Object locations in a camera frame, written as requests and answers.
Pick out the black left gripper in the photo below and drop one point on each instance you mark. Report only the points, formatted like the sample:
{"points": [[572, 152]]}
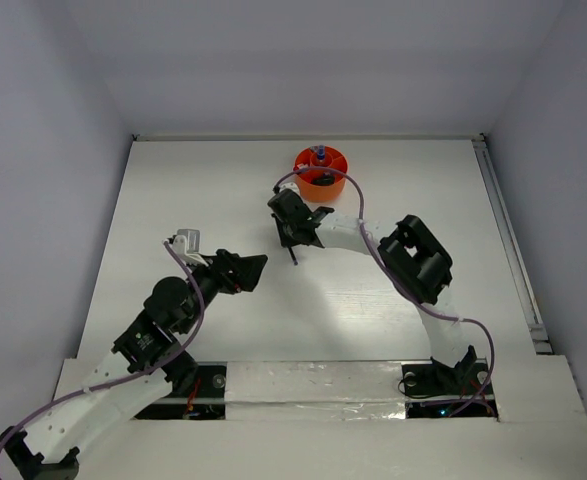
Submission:
{"points": [[245, 270]]}

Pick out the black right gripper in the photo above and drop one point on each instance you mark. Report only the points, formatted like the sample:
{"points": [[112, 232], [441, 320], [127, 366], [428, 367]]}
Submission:
{"points": [[288, 240]]}

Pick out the purple gel pen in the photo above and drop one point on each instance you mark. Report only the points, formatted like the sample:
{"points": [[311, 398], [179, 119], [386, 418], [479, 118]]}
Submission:
{"points": [[293, 256]]}

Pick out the pink highlighter black body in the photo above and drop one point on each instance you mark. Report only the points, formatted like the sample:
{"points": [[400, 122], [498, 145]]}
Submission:
{"points": [[324, 180]]}

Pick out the small clear blue-capped bottle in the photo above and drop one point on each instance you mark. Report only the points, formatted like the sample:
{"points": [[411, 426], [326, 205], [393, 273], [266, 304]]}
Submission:
{"points": [[320, 155]]}

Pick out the red-capped white marker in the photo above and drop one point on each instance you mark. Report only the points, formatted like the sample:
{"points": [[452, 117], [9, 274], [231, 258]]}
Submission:
{"points": [[301, 168]]}

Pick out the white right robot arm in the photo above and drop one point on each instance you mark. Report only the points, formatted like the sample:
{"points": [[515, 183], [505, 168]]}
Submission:
{"points": [[408, 253]]}

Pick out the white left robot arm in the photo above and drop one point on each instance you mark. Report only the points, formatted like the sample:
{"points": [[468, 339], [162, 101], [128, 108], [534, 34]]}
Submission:
{"points": [[147, 362]]}

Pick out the orange round organizer container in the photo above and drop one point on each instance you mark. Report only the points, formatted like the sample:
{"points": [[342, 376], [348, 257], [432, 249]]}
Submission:
{"points": [[335, 160]]}

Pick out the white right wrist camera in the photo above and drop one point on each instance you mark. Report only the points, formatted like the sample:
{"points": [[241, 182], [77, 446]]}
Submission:
{"points": [[290, 185]]}

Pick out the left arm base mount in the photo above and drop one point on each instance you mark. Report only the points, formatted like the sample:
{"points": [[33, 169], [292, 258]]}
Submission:
{"points": [[203, 401]]}

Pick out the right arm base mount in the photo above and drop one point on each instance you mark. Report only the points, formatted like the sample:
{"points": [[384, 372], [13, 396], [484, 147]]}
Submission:
{"points": [[433, 390]]}

